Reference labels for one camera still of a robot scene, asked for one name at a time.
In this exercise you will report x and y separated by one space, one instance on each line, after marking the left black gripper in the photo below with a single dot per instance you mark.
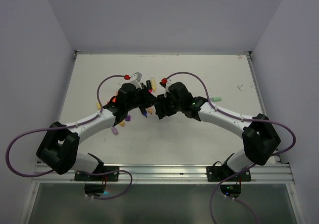
149 99

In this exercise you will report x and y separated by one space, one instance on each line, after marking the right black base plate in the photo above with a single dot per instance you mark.
218 172

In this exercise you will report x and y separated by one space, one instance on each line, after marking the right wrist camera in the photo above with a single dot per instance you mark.
167 85

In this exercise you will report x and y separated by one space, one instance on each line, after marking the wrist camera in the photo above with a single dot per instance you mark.
167 85
135 79

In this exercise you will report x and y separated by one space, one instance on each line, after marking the pastel green highlighter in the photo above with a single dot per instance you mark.
215 99

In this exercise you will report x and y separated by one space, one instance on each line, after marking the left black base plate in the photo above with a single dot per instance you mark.
96 183

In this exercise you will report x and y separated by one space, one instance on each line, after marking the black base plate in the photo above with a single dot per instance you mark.
218 172
96 183

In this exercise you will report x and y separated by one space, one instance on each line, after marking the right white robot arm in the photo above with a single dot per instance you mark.
260 139

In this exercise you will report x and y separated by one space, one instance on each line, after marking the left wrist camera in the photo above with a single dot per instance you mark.
135 79

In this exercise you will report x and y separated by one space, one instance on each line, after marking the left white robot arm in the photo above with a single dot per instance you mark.
59 148

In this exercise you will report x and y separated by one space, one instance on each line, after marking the black neon pink highlighter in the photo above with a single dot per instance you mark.
149 86

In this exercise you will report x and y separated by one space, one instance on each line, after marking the aluminium rail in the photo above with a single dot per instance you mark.
176 174

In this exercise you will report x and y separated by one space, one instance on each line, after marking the pastel pink highlighter cap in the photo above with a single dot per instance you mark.
114 131

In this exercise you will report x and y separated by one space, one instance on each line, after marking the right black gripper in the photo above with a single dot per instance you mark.
162 109

